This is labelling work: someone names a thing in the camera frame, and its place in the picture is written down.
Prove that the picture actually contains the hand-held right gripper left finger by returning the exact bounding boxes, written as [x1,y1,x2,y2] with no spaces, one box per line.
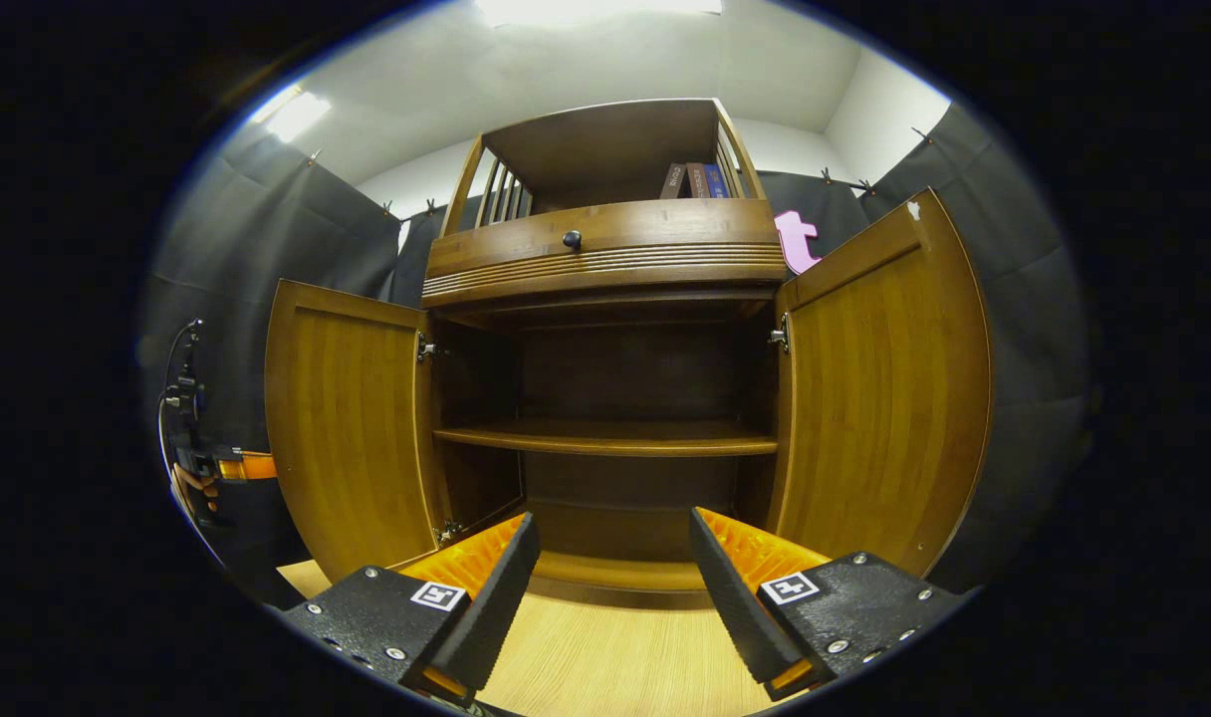
[285,512,543,708]

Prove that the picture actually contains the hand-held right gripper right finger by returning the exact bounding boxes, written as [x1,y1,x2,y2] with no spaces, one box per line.
[689,506,971,702]

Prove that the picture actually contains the wooden shoe cabinet door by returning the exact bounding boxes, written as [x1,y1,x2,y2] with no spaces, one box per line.
[264,279,453,585]
[767,187,994,580]

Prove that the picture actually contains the black backdrop cloth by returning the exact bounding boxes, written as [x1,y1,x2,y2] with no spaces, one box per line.
[137,100,1094,610]

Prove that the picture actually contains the wooden drawer with black knob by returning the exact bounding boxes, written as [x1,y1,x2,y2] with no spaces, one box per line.
[422,198,789,309]

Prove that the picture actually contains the large ceiling light panel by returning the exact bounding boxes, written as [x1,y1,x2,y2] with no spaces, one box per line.
[476,0,724,28]

